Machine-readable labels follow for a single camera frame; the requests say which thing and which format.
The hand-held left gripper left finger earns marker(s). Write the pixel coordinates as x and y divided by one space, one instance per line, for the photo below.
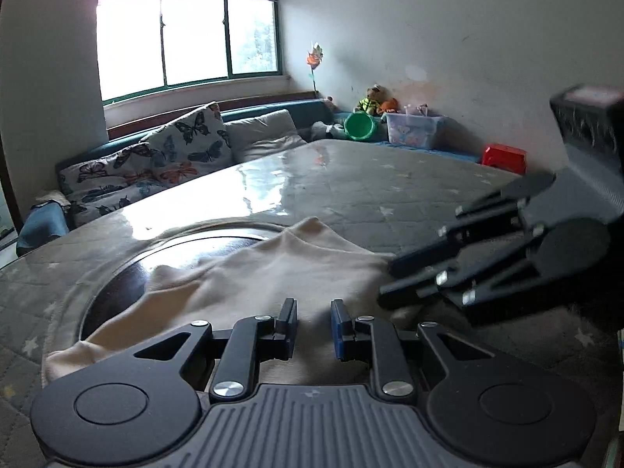
291 324

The teal sofa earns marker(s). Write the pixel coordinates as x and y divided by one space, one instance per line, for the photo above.
273 106

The clear plastic storage box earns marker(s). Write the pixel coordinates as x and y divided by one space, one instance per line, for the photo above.
412 129

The orange plush toy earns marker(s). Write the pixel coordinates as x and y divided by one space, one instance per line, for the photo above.
390 106

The grey star quilted table cover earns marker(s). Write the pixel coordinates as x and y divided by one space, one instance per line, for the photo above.
390 180

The green plastic basin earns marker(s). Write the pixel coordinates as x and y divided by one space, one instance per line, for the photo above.
360 126

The beige cushion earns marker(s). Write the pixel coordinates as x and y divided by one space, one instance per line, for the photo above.
263 131

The green framed window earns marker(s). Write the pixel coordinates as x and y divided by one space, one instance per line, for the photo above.
126 44

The grey plush toy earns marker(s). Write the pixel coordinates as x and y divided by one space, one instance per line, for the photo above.
324 129

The brown plush toy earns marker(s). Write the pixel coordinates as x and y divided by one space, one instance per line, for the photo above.
373 102

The red plastic stool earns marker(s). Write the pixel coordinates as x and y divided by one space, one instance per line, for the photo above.
504 156

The pink plush toy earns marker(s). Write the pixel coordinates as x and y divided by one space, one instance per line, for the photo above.
331 102

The round black induction cooktop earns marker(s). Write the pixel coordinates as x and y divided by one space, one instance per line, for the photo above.
122 282

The square butterfly print cushion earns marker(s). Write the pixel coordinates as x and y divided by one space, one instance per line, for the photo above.
190 131

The colourful pinwheel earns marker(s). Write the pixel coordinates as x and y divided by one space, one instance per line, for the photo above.
314 56

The long butterfly print cushion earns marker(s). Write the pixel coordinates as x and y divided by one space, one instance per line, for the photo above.
107 185

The beige cloth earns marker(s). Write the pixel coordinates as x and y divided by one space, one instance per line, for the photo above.
51 197

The cream sweater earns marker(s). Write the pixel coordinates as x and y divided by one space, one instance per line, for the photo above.
243 273

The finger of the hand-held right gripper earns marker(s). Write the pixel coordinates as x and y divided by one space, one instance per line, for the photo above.
404 292
424 258

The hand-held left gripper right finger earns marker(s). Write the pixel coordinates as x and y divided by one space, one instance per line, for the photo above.
337 331

